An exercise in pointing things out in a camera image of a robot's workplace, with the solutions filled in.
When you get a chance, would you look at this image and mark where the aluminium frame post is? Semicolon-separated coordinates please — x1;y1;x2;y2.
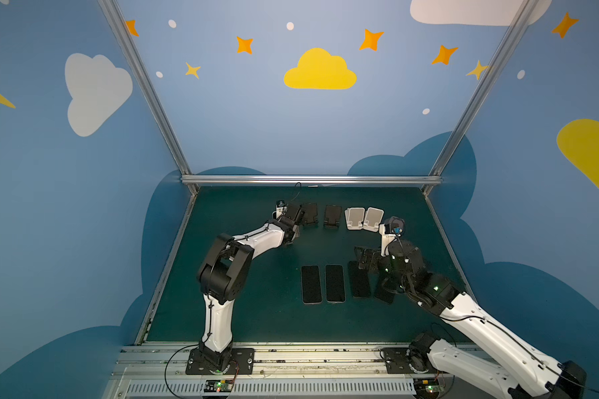
422;0;540;198
98;0;191;178

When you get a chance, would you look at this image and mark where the aluminium right frame post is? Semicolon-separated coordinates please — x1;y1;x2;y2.
422;0;540;198

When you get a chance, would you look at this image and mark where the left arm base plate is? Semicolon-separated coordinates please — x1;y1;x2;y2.
185;347;255;376

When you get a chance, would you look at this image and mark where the white folding phone stand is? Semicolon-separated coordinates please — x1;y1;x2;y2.
363;207;384;232

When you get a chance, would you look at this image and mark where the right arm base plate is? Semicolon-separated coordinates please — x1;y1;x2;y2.
379;347;438;374

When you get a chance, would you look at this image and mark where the black phone stand back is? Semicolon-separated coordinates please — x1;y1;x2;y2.
323;204;343;229

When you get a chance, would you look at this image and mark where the black phone front stand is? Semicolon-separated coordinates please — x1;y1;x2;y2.
374;279;395;304

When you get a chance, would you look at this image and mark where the pink-edged phone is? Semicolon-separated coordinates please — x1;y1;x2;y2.
301;265;323;304

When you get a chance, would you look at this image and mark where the aluminium front rail assembly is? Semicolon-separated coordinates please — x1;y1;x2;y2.
103;342;496;398

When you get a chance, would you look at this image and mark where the white phone stand middle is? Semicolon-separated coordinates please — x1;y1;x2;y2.
344;207;366;230

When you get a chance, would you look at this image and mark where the aluminium back frame bar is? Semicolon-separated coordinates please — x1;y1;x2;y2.
181;175;443;186

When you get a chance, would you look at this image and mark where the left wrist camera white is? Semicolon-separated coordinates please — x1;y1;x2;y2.
273;200;287;219

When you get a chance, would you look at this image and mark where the black phone stand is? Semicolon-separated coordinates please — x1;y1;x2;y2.
348;261;371;299
374;279;395;304
323;204;343;229
300;202;318;227

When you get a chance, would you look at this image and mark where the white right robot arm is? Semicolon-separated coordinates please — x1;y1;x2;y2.
355;240;587;398

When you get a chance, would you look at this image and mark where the aluminium left frame post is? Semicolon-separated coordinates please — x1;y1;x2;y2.
98;0;191;178

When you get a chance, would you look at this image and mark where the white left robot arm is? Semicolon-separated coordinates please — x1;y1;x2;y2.
196;202;306;372

